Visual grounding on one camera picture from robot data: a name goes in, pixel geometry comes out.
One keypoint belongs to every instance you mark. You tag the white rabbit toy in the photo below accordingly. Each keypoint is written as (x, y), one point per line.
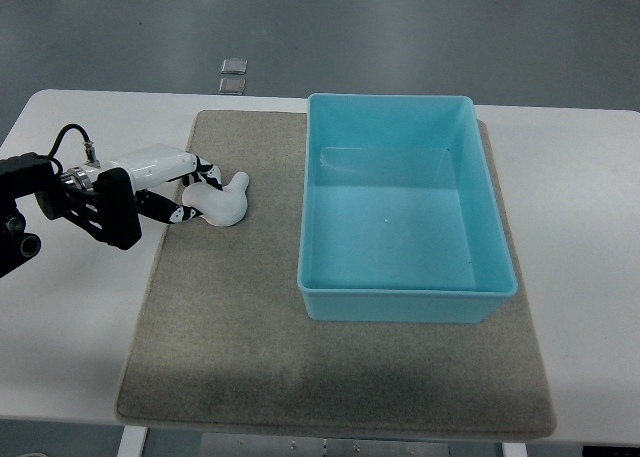
(220, 208)

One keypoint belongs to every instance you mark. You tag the upper floor socket plate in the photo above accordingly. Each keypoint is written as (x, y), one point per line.
(234, 66)

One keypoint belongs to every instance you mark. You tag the metal table frame bar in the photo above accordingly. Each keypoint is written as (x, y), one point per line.
(254, 445)

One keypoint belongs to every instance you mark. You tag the floor socket plate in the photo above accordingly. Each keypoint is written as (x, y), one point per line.
(232, 86)
(234, 66)

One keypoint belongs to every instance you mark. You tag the black white robot index finger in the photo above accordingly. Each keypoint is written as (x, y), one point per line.
(205, 171)

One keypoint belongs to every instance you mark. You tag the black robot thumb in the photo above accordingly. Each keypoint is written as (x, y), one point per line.
(163, 209)

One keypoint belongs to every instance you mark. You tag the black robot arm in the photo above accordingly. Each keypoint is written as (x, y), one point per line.
(105, 200)

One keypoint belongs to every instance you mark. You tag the black white robot middle finger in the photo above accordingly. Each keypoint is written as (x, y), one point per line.
(188, 180)

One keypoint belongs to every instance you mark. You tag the grey felt mat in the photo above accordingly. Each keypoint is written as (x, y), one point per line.
(223, 341)

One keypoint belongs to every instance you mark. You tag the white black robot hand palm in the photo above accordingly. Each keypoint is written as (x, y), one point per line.
(152, 166)

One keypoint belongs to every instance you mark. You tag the lower floor socket plate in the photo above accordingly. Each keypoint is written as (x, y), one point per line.
(232, 86)

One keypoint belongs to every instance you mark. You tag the blue plastic box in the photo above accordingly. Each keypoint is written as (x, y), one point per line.
(400, 214)

